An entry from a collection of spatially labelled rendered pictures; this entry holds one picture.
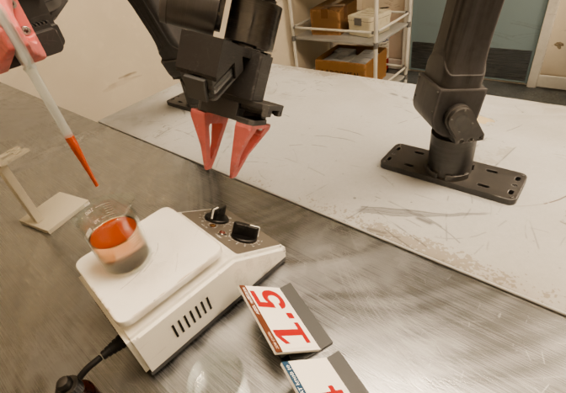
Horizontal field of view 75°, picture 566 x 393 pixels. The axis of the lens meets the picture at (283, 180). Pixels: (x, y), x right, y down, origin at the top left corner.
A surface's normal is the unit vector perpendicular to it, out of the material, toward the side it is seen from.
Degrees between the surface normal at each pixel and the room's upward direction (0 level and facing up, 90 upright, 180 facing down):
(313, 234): 0
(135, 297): 0
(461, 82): 90
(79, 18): 90
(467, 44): 85
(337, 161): 0
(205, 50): 63
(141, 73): 90
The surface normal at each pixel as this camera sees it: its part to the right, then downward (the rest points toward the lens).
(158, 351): 0.70, 0.34
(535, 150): -0.14, -0.80
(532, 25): -0.63, 0.52
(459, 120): 0.10, 0.58
